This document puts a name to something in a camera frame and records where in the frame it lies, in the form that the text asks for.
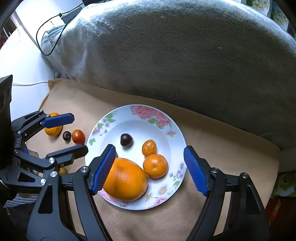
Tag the small mandarin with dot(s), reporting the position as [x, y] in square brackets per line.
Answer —
[149, 148]

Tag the large orange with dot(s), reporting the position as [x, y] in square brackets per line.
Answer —
[127, 178]

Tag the person's left forearm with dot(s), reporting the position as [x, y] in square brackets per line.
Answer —
[19, 200]

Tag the tan blanket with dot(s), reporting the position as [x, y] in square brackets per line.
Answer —
[219, 150]

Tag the floral white plate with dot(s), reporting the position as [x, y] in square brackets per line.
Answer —
[138, 129]

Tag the dark wooden shelf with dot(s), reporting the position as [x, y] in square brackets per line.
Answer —
[6, 34]

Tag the grey plush blanket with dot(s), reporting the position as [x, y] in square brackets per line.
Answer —
[173, 58]

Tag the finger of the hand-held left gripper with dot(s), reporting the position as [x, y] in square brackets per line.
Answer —
[59, 120]
[69, 154]

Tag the small yellowish fruit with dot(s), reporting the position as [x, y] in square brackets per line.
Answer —
[63, 171]

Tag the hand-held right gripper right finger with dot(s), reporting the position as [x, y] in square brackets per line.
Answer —
[196, 171]

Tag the black power adapter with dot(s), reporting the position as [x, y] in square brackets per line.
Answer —
[71, 14]

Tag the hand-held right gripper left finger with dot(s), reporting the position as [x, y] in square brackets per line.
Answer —
[104, 171]

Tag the small dark round fruit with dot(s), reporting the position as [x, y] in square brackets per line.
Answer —
[126, 140]
[66, 136]

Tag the red cherry tomato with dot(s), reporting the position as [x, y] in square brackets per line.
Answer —
[78, 136]

